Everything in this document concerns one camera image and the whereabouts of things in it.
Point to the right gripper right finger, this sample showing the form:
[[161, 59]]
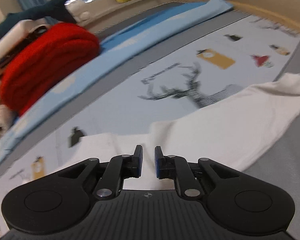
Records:
[[191, 180]]

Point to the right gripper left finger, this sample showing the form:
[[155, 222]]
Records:
[[105, 180]]

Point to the white long-sleeve shirt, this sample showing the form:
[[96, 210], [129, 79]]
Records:
[[235, 132]]

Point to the red folded blanket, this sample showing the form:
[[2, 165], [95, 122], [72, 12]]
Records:
[[42, 64]]

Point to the grey deer print bedsheet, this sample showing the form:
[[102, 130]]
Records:
[[196, 68]]

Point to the light blue folded sheet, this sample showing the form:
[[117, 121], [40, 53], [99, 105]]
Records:
[[147, 33]]

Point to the white plush toy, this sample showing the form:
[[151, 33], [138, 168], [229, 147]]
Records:
[[78, 10]]

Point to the white folded bedding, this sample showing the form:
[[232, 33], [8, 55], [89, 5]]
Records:
[[23, 32]]

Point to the teal shark plush toy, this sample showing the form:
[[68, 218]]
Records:
[[55, 9]]

